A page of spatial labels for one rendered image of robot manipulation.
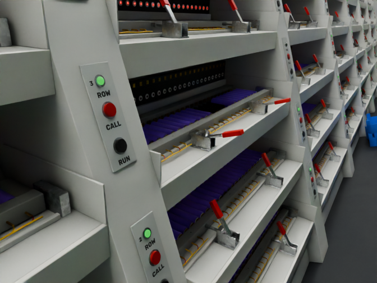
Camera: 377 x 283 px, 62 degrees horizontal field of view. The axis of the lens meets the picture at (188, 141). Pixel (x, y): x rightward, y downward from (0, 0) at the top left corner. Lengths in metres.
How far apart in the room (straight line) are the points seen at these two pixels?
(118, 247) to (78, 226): 0.05
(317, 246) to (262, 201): 0.40
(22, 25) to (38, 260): 0.23
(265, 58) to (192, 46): 0.44
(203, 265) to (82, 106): 0.35
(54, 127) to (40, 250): 0.13
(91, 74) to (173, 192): 0.20
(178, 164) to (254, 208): 0.29
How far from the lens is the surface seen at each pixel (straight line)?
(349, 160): 1.73
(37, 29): 0.36
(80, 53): 0.37
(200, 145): 0.55
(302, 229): 1.02
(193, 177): 0.50
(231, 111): 0.72
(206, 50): 0.59
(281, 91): 0.95
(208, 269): 0.57
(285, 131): 0.98
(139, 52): 0.44
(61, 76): 0.35
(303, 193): 1.04
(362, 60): 3.02
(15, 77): 0.33
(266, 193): 0.80
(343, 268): 1.13
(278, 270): 0.87
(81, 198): 0.38
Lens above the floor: 0.66
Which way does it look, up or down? 11 degrees down
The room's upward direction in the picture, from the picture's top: 15 degrees counter-clockwise
